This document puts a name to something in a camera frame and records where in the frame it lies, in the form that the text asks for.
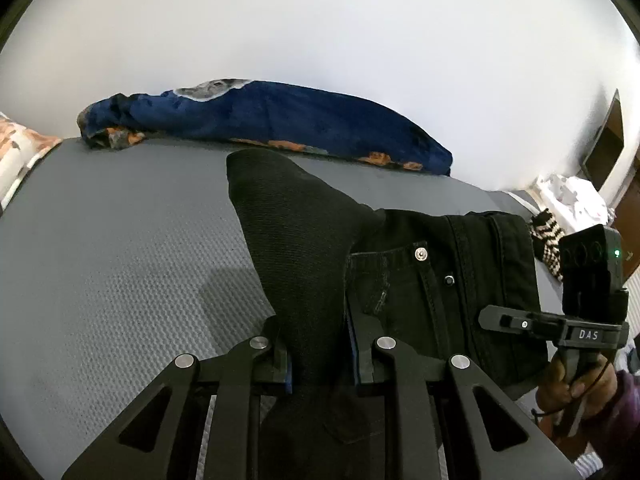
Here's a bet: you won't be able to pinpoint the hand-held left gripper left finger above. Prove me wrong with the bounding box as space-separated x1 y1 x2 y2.
60 316 297 480

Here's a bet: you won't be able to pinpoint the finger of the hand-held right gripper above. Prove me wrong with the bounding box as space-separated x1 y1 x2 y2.
478 305 567 342

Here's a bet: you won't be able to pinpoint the white orange patterned pillow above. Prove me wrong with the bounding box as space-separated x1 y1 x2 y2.
0 112 64 216

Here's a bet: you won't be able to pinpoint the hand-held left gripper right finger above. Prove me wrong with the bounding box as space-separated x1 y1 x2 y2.
344 309 583 480

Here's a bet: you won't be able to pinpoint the person's right hand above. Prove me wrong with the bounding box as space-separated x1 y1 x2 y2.
536 349 621 442

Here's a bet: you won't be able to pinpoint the black white striped cloth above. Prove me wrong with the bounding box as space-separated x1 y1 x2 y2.
528 208 567 282

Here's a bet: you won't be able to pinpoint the brown wooden furniture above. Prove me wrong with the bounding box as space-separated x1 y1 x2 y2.
580 89 640 281

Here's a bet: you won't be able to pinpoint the dark blue printed blanket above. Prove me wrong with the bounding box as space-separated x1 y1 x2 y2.
76 78 454 177

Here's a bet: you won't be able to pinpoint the white crumpled cloth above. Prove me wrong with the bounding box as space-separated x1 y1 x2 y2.
531 173 616 235

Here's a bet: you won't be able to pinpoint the black pants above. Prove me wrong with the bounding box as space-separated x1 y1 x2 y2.
226 149 550 480

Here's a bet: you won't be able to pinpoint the grey bed sheet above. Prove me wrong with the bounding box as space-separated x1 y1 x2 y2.
0 136 640 480

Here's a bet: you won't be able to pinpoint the person's right forearm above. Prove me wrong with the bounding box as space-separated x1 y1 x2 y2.
575 369 640 478

